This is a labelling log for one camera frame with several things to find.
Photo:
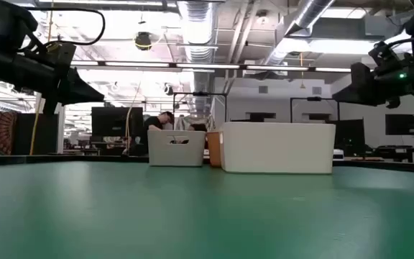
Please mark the person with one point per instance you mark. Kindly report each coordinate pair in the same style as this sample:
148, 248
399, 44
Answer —
155, 123
198, 127

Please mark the large white plastic basket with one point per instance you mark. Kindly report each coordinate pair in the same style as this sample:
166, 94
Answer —
279, 147

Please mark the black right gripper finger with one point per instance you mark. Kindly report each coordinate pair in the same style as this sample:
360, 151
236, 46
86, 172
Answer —
359, 90

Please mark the silver corrugated air duct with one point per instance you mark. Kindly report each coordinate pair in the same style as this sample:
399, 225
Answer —
197, 28

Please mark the black computer monitor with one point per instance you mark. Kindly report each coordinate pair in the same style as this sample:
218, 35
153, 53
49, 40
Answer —
113, 120
350, 135

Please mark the small grey-blue plastic basket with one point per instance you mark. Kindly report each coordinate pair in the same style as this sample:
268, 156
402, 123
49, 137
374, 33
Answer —
164, 154

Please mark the black wall screen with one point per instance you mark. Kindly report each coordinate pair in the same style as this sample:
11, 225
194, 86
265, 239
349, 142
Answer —
401, 124

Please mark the long ceiling light bar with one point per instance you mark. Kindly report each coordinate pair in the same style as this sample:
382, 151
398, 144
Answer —
207, 66

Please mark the black ceiling dome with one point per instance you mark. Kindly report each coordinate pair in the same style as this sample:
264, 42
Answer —
143, 41

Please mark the black partition panel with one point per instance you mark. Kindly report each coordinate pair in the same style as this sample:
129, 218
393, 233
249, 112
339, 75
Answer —
45, 133

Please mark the orange plastic basket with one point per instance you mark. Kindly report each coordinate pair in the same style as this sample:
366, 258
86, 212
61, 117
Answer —
214, 151

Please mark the grey wall vent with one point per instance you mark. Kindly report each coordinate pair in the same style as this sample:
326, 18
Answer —
316, 90
263, 89

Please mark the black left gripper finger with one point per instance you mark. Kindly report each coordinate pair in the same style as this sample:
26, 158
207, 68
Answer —
81, 91

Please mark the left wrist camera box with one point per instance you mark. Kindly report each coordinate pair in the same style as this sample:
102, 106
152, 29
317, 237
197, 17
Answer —
2, 21

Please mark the small white device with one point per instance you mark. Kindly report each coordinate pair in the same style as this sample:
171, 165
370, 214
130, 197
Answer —
338, 154

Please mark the black desk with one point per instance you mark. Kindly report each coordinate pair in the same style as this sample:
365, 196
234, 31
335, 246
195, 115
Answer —
394, 148

